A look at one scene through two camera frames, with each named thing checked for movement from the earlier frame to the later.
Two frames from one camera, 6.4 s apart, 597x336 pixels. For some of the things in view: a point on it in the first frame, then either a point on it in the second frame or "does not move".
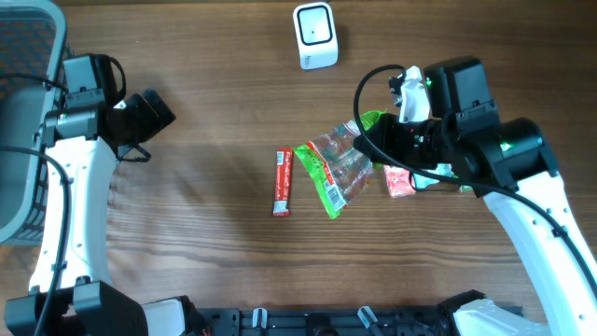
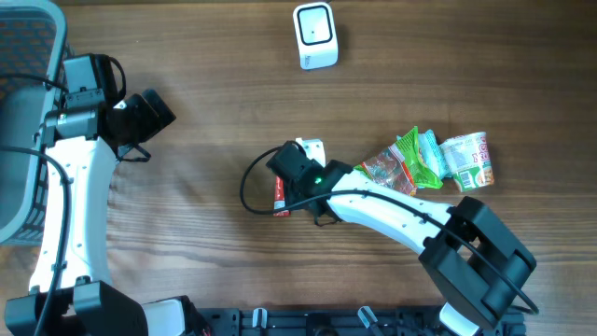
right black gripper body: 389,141 -> 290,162
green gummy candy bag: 340,171 -> 399,167
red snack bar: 283,183 does not move
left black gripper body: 141,119 does not move
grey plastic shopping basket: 33,56 does not move
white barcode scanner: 315,35 does not move
